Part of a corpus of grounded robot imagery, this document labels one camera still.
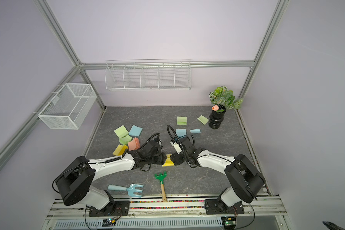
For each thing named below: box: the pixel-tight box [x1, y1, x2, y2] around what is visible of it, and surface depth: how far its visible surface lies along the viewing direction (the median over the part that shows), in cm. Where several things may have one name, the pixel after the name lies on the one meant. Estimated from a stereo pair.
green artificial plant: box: [208, 85, 244, 113], surface depth 93 cm
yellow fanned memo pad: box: [112, 144, 129, 156], surface depth 96 cm
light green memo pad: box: [113, 124, 129, 139], surface depth 105 cm
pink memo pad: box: [127, 137, 141, 151], surface depth 98 cm
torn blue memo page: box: [189, 128, 202, 134], surface depth 108 cm
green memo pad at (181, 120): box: [176, 116, 188, 126], surface depth 113 cm
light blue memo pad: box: [128, 124, 143, 137], surface depth 107 cm
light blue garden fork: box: [107, 184, 144, 198], surface depth 81 cm
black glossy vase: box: [208, 103, 227, 129], surface depth 102 cm
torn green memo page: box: [197, 115, 210, 126], surface depth 114 cm
